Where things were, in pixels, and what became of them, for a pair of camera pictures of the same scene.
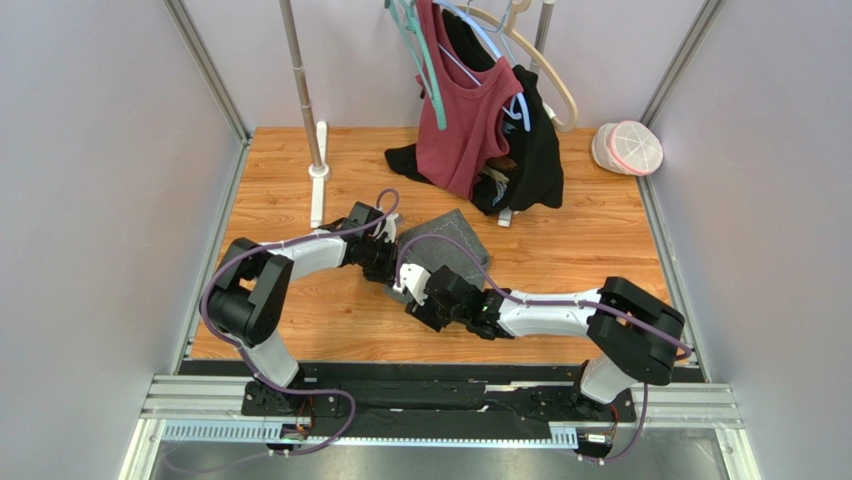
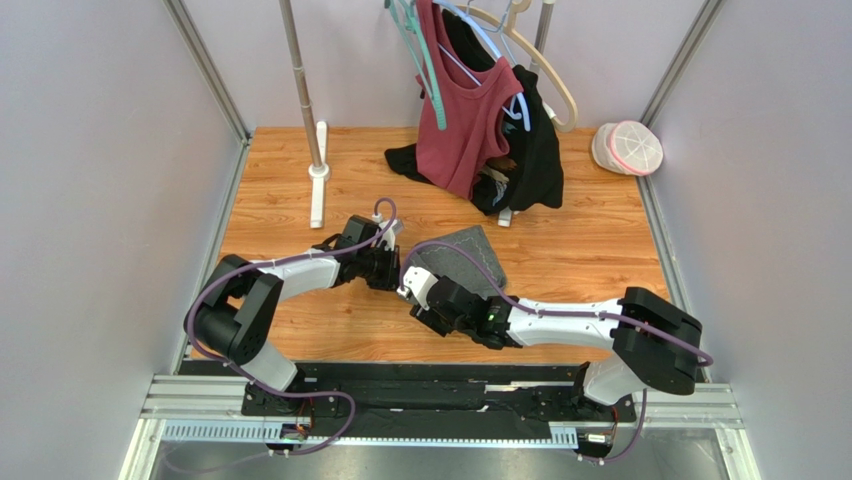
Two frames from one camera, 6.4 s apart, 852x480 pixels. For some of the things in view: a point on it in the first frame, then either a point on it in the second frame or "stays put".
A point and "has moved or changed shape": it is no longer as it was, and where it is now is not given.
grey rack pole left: x=301 y=77 stays put
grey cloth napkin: x=426 y=253 has moved or changed shape
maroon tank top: x=456 y=111 stays put
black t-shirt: x=532 y=177 stays put
